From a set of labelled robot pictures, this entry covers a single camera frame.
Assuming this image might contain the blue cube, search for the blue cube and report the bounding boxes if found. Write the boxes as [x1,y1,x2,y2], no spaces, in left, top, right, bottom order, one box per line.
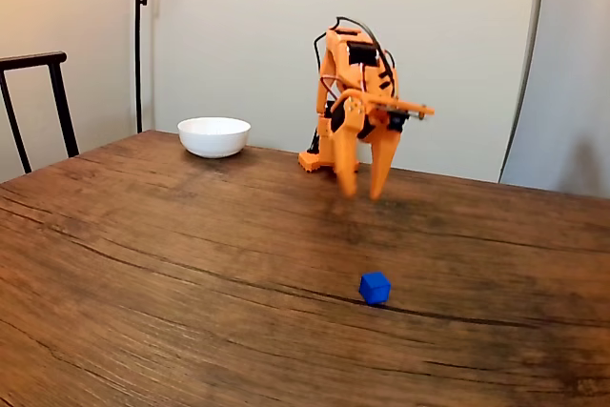
[358,271,392,307]

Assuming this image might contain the white bowl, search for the white bowl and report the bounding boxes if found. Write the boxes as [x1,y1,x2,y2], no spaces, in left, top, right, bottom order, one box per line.
[176,115,252,159]

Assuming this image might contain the black floor lamp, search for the black floor lamp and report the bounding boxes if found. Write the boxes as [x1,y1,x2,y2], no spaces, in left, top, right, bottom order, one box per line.
[134,0,214,134]

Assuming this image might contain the black chair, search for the black chair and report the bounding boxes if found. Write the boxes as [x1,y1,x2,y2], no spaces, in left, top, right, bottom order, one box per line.
[0,51,81,174]

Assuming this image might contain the orange camera mount plate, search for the orange camera mount plate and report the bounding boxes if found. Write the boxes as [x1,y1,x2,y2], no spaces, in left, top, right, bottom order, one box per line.
[366,95,436,132]

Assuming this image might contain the black camera cable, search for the black camera cable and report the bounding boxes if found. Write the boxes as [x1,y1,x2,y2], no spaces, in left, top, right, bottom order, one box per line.
[313,15,397,93]

